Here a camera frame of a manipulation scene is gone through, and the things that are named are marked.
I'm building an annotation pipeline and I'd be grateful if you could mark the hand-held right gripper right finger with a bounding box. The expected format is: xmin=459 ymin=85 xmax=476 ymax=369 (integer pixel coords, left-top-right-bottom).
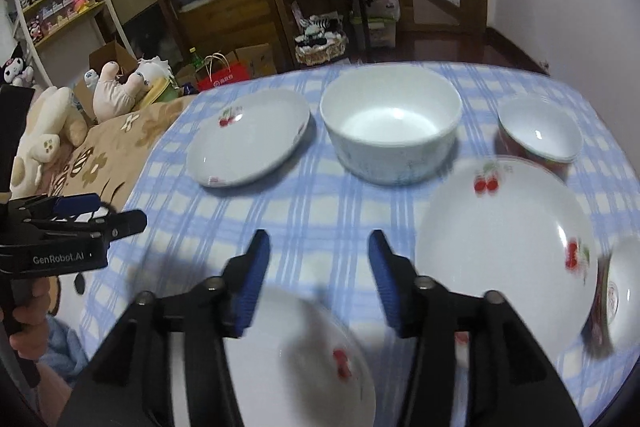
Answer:
xmin=368 ymin=229 xmax=586 ymax=427

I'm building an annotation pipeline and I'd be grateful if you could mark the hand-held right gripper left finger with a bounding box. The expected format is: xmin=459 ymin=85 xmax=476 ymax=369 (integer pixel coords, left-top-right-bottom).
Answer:
xmin=57 ymin=229 xmax=271 ymax=427

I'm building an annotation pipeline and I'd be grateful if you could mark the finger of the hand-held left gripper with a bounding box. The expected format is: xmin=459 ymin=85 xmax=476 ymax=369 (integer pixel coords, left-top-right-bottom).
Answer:
xmin=24 ymin=208 xmax=149 ymax=242
xmin=7 ymin=193 xmax=100 ymax=223

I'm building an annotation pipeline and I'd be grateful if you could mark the white cherry print plate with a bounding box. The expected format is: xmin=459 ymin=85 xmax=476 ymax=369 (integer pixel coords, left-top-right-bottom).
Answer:
xmin=186 ymin=88 xmax=311 ymax=188
xmin=416 ymin=156 xmax=599 ymax=360
xmin=224 ymin=286 xmax=377 ymax=427

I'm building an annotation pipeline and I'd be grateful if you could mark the large white bowl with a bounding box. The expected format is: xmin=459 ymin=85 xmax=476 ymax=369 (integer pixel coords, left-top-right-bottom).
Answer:
xmin=319 ymin=67 xmax=462 ymax=186

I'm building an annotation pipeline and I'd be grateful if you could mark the small red bowl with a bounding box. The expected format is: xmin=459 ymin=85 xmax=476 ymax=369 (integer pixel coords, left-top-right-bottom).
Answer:
xmin=581 ymin=237 xmax=640 ymax=359
xmin=496 ymin=98 xmax=584 ymax=179

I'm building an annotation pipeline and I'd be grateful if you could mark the person's left hand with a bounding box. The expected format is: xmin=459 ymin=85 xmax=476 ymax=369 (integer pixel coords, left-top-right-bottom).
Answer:
xmin=1 ymin=278 xmax=56 ymax=360

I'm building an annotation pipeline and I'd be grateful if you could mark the brown floral blanket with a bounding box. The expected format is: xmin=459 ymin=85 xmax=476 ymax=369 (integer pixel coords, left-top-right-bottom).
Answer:
xmin=10 ymin=96 xmax=202 ymax=258

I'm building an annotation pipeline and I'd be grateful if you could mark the beige plush toy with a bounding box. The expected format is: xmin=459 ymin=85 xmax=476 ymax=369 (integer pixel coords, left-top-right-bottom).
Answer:
xmin=10 ymin=84 xmax=90 ymax=198

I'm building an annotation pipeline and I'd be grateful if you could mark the blue plaid cloth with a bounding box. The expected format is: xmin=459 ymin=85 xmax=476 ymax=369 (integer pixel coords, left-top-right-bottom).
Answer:
xmin=79 ymin=61 xmax=640 ymax=427

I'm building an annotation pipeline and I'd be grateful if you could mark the yellow green plush toy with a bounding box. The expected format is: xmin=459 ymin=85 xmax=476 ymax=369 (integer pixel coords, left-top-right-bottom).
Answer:
xmin=148 ymin=76 xmax=182 ymax=108

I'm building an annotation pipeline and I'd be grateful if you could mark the open cardboard box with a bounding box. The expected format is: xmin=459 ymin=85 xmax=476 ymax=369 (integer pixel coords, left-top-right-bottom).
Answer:
xmin=88 ymin=40 xmax=139 ymax=80

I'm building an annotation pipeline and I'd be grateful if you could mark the black plush toy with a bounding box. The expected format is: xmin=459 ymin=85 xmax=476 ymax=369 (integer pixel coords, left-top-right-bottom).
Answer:
xmin=0 ymin=41 xmax=35 ymax=88

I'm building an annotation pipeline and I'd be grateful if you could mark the white plush toy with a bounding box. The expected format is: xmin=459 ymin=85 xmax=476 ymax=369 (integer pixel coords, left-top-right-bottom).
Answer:
xmin=134 ymin=56 xmax=176 ymax=94

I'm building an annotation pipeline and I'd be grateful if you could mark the red paper bag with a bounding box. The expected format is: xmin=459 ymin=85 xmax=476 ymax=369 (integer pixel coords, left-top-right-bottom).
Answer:
xmin=196 ymin=53 xmax=252 ymax=93

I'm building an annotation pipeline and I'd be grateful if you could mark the white toy shelf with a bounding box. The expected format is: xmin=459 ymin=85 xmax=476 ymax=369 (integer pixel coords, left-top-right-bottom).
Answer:
xmin=6 ymin=0 xmax=137 ymax=88

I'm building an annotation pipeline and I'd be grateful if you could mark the wicker basket of socks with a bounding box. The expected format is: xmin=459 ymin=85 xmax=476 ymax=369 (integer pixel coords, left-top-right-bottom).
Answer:
xmin=293 ymin=13 xmax=350 ymax=68

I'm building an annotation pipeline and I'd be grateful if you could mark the clear plastic storage box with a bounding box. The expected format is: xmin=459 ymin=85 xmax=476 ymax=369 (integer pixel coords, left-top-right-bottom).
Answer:
xmin=349 ymin=0 xmax=402 ymax=51

